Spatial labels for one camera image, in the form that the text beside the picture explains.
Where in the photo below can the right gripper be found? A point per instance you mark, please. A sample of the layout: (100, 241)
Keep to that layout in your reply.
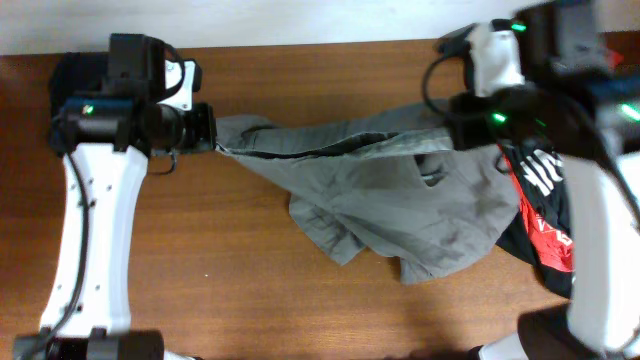
(470, 121)

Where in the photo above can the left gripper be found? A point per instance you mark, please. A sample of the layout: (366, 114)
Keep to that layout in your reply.
(202, 115)

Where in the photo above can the grey shorts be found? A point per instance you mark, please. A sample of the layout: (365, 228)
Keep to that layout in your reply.
(391, 183)

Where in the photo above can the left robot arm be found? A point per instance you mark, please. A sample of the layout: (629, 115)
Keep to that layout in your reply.
(106, 136)

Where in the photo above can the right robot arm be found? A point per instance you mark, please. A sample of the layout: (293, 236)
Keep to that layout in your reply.
(544, 77)

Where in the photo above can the black shirt with white print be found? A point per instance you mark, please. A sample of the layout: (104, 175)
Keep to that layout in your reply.
(545, 200)

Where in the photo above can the folded navy blue garment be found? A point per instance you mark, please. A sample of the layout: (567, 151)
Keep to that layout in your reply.
(75, 72)

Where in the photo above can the red shirt with white print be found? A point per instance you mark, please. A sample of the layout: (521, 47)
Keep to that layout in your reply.
(550, 235)

